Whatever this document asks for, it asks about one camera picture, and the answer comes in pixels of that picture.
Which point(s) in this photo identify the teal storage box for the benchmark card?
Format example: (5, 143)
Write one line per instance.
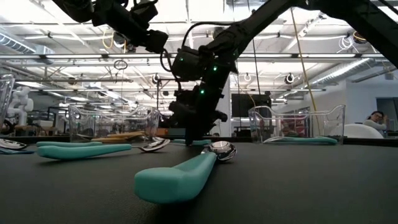
(175, 132)

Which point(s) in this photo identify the person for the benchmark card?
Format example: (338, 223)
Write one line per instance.
(376, 123)

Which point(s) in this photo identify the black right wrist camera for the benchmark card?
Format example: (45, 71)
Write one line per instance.
(188, 63)

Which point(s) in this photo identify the small black ceiling reel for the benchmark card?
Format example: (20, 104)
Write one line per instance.
(289, 78)
(155, 79)

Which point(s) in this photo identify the dark table mat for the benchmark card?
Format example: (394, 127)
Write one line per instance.
(311, 186)

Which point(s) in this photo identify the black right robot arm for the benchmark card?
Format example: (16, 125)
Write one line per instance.
(248, 25)

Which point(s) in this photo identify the clear plastic bin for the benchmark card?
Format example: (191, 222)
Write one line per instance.
(93, 121)
(5, 102)
(329, 124)

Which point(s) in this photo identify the orange storage box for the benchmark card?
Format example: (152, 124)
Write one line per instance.
(161, 132)

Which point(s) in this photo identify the dark blue door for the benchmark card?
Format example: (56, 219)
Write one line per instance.
(387, 118)

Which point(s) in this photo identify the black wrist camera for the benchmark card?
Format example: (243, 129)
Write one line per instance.
(144, 11)
(188, 63)

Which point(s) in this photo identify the white building pillar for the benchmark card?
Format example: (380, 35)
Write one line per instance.
(224, 132)

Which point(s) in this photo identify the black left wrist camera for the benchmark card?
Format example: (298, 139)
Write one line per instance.
(144, 11)

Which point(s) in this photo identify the red cart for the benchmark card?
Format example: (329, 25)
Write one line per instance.
(292, 127)

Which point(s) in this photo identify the white robot figure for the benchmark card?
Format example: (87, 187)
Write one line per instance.
(21, 105)

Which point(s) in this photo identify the ceiling light bar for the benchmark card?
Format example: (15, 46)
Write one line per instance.
(77, 56)

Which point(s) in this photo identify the silver ceiling air duct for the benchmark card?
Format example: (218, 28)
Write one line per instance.
(18, 45)
(342, 73)

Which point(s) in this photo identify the black monitor screen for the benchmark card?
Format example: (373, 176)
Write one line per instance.
(248, 105)

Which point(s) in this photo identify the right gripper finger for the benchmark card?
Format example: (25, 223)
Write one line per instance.
(194, 132)

